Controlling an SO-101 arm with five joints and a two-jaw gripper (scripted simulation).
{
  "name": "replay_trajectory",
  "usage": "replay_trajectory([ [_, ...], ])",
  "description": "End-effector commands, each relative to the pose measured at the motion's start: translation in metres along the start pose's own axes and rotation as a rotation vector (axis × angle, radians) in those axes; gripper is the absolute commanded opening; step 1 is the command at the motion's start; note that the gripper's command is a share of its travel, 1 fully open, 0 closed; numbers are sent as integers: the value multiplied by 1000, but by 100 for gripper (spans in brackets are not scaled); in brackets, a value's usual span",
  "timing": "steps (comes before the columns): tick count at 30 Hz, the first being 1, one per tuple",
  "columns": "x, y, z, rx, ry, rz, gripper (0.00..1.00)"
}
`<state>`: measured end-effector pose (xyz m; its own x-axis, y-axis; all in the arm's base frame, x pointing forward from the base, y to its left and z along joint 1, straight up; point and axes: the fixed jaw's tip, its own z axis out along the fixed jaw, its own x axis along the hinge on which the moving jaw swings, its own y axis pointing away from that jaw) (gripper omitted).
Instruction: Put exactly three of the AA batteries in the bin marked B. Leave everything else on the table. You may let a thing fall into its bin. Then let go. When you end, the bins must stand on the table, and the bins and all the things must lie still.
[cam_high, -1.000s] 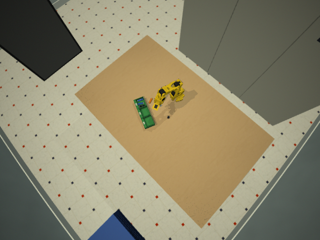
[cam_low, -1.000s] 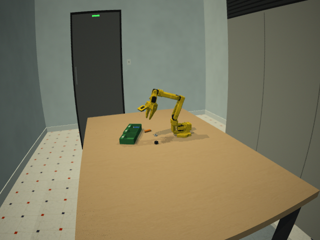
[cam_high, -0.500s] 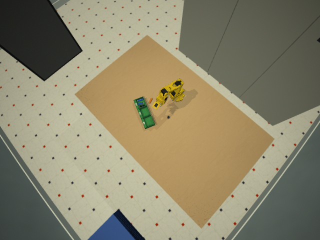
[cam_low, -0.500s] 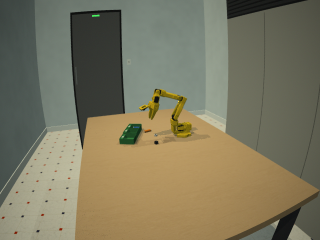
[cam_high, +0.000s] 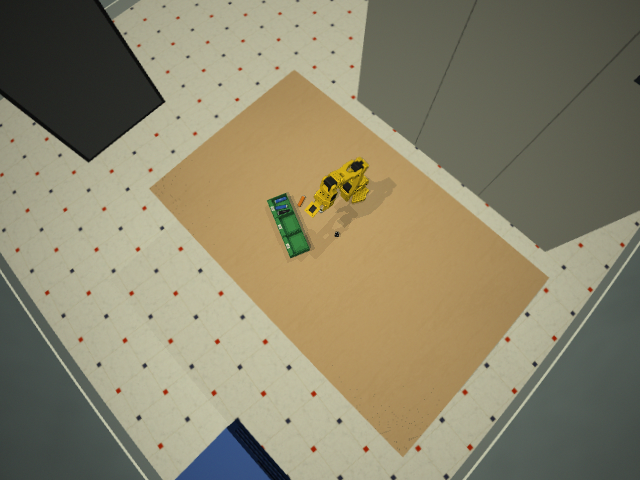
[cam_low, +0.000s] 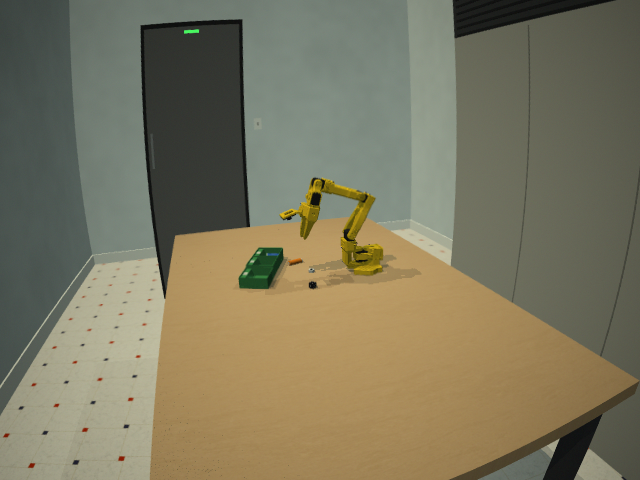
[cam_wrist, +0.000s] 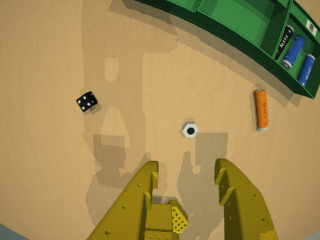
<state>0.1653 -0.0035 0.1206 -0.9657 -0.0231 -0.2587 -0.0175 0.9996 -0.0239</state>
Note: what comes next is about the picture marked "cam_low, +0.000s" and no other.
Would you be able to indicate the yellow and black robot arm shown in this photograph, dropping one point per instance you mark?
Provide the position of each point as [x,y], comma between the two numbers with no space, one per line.
[368,253]

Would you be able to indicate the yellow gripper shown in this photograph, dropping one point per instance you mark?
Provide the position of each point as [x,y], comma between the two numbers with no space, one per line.
[309,217]

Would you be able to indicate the green three-compartment bin rack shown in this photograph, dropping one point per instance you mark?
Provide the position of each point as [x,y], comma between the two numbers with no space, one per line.
[261,269]

